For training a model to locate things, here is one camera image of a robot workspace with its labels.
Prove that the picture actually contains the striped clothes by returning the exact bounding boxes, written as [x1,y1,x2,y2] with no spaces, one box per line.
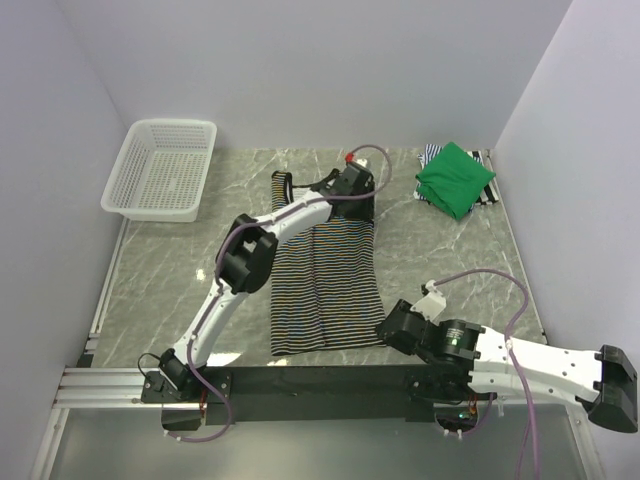
[268,169,387,357]

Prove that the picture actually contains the green tank top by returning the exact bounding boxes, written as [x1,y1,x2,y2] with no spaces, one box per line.
[415,141,497,221]

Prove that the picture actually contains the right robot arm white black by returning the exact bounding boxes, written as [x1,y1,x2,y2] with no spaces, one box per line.
[376,300,639,434]

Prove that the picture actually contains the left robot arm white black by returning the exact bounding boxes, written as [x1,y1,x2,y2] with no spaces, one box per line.
[159,161,375,402]

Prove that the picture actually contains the blue striped folded tank top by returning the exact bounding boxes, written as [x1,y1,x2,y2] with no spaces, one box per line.
[413,142,489,214]

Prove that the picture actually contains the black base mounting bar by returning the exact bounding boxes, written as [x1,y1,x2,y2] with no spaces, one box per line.
[140,363,501,426]

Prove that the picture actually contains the black white striped folded top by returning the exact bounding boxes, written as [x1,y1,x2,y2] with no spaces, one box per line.
[468,150,500,207]

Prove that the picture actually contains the white plastic laundry basket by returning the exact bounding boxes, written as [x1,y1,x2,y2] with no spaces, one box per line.
[101,118,217,223]

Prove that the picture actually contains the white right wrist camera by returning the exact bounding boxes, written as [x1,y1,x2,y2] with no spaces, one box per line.
[411,280,447,321]

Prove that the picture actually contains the aluminium rail frame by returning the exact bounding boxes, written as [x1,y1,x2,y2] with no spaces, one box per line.
[54,362,584,414]

